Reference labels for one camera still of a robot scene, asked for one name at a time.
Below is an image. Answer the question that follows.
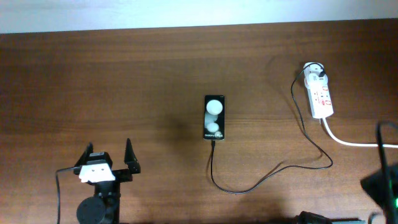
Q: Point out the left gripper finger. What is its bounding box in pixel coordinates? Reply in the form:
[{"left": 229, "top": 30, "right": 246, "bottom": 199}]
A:
[
  {"left": 75, "top": 142, "right": 93, "bottom": 167},
  {"left": 124, "top": 138, "right": 141, "bottom": 174}
]

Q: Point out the black smartphone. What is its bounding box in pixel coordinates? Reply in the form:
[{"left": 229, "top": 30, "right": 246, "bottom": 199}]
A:
[{"left": 203, "top": 95, "right": 226, "bottom": 141}]

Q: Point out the black charger cable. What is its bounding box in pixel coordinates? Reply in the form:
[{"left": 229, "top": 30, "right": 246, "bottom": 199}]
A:
[{"left": 210, "top": 62, "right": 334, "bottom": 195}]

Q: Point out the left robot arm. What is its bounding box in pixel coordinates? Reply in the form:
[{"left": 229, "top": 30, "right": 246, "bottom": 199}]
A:
[{"left": 73, "top": 139, "right": 141, "bottom": 224}]

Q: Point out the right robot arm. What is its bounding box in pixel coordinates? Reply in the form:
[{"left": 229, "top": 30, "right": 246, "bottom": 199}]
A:
[{"left": 294, "top": 164, "right": 397, "bottom": 224}]

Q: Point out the white USB charger adapter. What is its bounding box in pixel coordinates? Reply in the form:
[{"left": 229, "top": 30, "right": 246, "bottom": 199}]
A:
[{"left": 303, "top": 62, "right": 328, "bottom": 89}]

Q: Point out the white power strip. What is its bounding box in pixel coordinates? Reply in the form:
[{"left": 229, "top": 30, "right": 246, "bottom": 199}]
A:
[{"left": 307, "top": 84, "right": 334, "bottom": 119}]

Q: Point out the white power strip cord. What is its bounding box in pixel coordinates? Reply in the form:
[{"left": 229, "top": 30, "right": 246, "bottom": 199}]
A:
[{"left": 321, "top": 117, "right": 398, "bottom": 149}]

